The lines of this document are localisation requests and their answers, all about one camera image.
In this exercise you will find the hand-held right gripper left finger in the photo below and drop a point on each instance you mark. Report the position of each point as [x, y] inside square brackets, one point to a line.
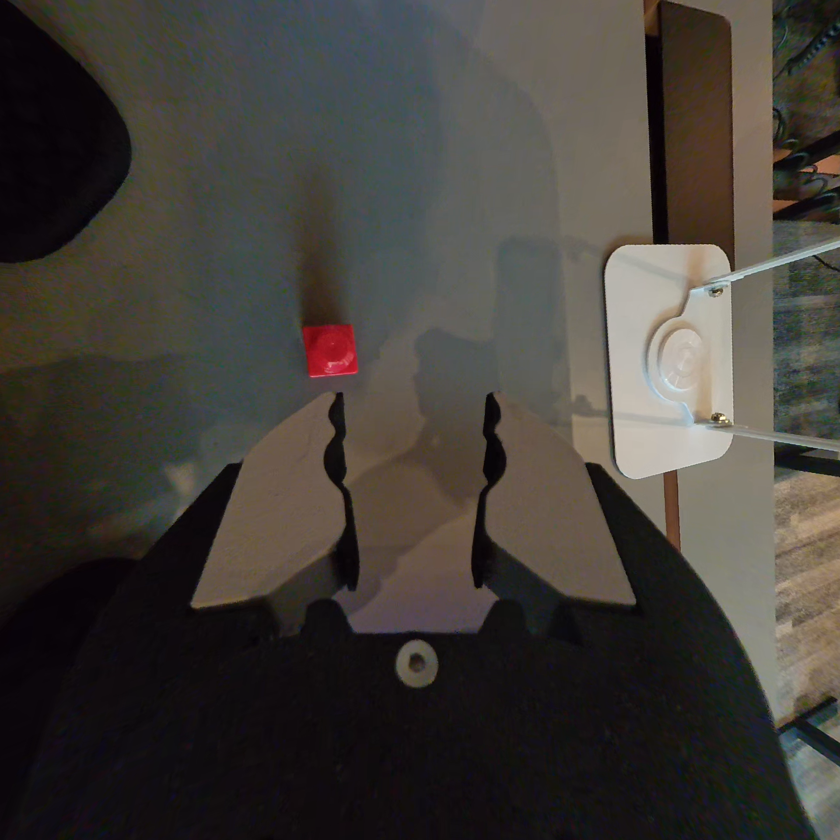
[276, 525]

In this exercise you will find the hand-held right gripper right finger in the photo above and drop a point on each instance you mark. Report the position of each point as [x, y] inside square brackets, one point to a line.
[558, 525]

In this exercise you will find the red single-stud mega block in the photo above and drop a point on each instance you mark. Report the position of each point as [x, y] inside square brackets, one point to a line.
[328, 351]

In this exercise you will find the black office chair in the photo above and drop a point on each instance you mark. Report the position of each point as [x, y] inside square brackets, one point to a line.
[807, 164]

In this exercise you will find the black honeycomb rubber pad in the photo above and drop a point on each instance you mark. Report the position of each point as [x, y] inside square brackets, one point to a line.
[53, 131]

